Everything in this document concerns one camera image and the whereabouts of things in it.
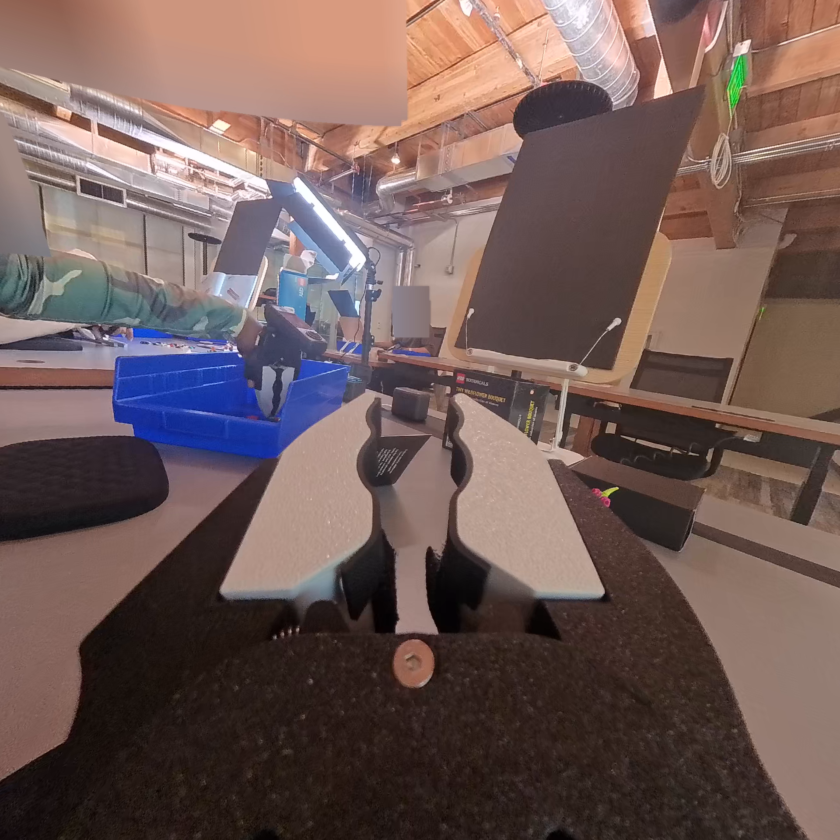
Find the black wrist rest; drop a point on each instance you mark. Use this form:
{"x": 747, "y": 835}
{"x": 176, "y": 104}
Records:
{"x": 72, "y": 486}

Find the black product box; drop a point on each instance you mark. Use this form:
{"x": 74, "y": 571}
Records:
{"x": 505, "y": 400}

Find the LEGO flower bouquet in pot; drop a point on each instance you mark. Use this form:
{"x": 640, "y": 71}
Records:
{"x": 604, "y": 496}

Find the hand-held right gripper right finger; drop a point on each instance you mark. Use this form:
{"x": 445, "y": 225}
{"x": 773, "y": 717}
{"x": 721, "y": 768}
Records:
{"x": 525, "y": 519}

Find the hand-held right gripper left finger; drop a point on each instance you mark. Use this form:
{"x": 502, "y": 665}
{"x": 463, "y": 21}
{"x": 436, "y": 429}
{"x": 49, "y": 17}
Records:
{"x": 309, "y": 519}

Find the black desk lamp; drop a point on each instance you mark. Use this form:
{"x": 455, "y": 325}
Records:
{"x": 315, "y": 223}

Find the wooden background desk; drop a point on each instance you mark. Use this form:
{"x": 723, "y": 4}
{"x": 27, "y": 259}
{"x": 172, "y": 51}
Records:
{"x": 709, "y": 410}

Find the blue storage bin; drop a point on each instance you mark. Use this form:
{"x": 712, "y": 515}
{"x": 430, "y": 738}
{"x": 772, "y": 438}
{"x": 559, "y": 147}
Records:
{"x": 210, "y": 407}

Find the small black box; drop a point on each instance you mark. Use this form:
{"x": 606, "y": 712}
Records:
{"x": 411, "y": 403}

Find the silver ceiling air duct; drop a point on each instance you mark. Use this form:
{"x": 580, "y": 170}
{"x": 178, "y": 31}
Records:
{"x": 597, "y": 46}

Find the grey desk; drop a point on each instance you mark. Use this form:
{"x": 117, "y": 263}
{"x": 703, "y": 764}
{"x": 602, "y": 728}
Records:
{"x": 79, "y": 617}

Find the blue printed carton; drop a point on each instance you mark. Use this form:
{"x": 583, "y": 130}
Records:
{"x": 292, "y": 295}

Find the instruction booklet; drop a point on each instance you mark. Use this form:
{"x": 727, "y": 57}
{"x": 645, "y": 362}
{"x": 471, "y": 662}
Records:
{"x": 394, "y": 460}

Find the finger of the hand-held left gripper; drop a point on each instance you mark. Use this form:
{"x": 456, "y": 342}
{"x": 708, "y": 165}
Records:
{"x": 271, "y": 397}
{"x": 286, "y": 391}

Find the person's left forearm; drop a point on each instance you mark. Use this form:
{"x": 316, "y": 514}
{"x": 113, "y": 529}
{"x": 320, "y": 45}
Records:
{"x": 118, "y": 295}

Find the black office chair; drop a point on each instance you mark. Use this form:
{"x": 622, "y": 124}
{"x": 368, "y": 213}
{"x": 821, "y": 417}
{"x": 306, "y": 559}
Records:
{"x": 670, "y": 407}

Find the flat black box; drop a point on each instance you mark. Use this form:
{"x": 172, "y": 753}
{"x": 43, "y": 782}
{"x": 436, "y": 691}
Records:
{"x": 643, "y": 505}

